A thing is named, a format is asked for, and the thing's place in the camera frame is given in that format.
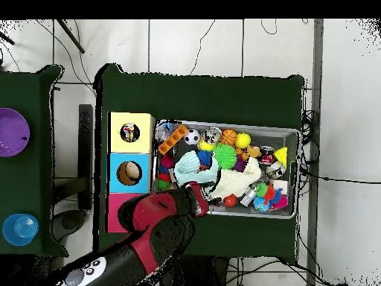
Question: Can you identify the mint green waffle cloth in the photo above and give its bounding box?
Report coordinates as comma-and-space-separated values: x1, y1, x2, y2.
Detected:
173, 150, 220, 185

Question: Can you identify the cream waffle cloth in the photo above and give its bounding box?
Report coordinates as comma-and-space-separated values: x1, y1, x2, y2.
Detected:
208, 156, 262, 200

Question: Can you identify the white colourful spotted cloth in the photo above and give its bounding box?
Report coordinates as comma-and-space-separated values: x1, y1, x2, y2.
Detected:
121, 124, 140, 142

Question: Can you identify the wooden three-hole box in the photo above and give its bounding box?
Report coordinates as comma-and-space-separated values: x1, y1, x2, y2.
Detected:
106, 111, 156, 235

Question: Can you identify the clear mesh bin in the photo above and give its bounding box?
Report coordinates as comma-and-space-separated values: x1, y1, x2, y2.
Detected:
150, 120, 300, 220

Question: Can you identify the red-orange ball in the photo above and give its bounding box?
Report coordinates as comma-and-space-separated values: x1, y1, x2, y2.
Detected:
223, 194, 238, 209

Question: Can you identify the green spiky ball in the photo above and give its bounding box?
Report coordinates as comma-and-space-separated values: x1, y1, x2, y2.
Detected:
213, 142, 238, 171

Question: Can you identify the small soccer ball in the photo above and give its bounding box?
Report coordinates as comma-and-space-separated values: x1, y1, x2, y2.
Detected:
184, 128, 201, 146

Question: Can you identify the orange plastic gear toy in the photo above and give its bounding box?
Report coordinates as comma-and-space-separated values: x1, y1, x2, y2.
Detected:
158, 124, 190, 156

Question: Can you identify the silver drink can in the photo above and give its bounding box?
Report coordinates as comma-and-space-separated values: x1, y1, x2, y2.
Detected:
205, 126, 222, 144

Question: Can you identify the small orange basketball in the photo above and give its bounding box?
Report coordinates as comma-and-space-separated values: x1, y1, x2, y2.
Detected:
220, 128, 238, 146

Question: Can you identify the yellow ball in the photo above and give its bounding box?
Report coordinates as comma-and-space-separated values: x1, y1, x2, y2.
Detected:
235, 133, 252, 149

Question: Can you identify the yellow wedge block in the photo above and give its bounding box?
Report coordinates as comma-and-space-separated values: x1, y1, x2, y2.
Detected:
273, 147, 288, 170

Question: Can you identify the black panel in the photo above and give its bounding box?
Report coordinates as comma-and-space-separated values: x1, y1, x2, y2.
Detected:
78, 104, 94, 211

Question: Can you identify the green side table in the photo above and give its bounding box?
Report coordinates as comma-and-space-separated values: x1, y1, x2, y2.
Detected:
0, 64, 68, 257

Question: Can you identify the blue bowl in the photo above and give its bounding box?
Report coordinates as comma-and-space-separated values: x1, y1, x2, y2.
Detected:
2, 213, 40, 247

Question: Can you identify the purple bowl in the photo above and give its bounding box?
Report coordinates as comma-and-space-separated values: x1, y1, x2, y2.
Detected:
0, 107, 31, 158

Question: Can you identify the black rod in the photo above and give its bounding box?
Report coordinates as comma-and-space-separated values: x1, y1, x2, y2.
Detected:
57, 19, 86, 54

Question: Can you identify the black floor cable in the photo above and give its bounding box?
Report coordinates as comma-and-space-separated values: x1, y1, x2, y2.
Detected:
299, 169, 381, 185

